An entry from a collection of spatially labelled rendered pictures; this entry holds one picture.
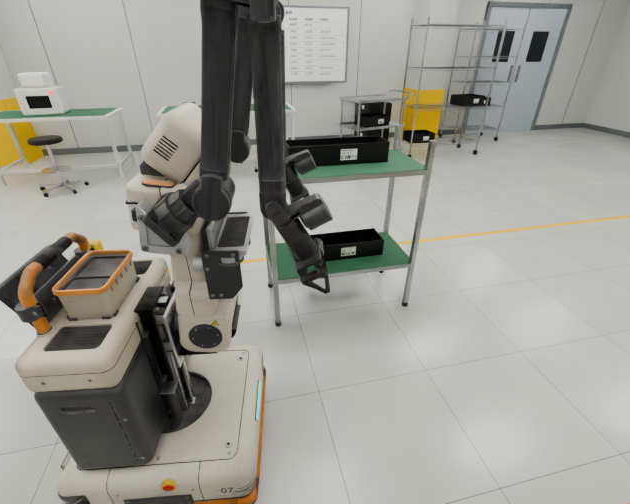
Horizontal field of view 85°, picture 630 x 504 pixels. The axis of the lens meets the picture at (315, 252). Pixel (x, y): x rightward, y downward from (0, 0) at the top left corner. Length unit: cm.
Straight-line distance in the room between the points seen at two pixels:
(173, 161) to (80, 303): 53
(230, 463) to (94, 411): 48
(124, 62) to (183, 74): 85
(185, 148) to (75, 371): 66
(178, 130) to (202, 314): 54
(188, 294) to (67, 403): 45
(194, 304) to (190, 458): 60
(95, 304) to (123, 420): 35
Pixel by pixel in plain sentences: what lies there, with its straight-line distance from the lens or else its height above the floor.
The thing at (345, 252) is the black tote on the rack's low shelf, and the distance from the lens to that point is 218.
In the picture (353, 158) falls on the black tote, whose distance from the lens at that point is 200.
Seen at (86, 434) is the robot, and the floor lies 50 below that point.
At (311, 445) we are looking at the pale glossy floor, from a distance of 174.
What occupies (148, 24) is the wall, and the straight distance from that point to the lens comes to 660.
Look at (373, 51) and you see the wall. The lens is 699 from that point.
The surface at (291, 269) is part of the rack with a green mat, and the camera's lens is 210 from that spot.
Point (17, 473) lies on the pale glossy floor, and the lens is 209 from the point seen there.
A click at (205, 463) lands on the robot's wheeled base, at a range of 144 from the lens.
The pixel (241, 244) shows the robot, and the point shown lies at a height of 104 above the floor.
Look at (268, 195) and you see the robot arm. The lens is 74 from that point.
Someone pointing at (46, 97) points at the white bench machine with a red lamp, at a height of 100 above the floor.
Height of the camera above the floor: 151
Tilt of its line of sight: 31 degrees down
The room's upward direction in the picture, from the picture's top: straight up
